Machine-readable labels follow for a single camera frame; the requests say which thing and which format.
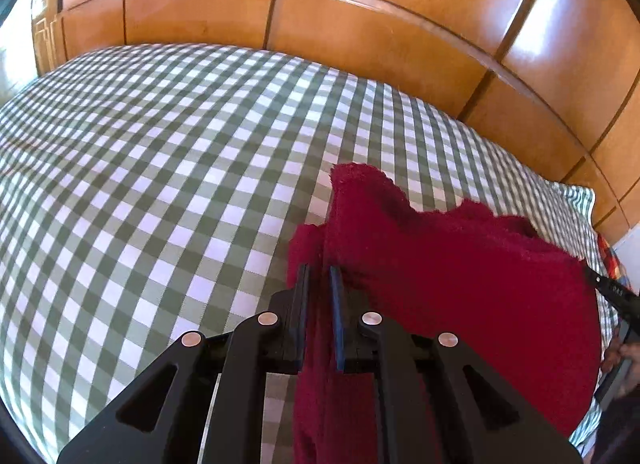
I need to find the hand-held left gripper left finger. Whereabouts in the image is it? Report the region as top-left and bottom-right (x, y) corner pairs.
(56, 264), (313, 464)

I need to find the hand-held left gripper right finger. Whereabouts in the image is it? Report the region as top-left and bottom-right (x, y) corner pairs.
(327, 266), (583, 464)

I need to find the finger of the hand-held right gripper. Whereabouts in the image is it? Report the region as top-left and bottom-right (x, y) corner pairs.
(582, 264), (640, 319)

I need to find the dark red knitted garment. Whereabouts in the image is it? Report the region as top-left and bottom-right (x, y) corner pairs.
(287, 162), (603, 464)

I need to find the person's right hand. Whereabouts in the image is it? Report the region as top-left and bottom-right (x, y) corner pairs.
(601, 338), (627, 374)

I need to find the red multicolour plaid cloth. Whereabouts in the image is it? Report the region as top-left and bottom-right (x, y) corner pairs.
(597, 234), (632, 295)

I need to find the green white checkered bedsheet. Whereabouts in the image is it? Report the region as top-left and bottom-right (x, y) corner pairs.
(0, 42), (621, 464)

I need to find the wooden door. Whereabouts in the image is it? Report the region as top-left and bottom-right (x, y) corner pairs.
(29, 0), (67, 78)

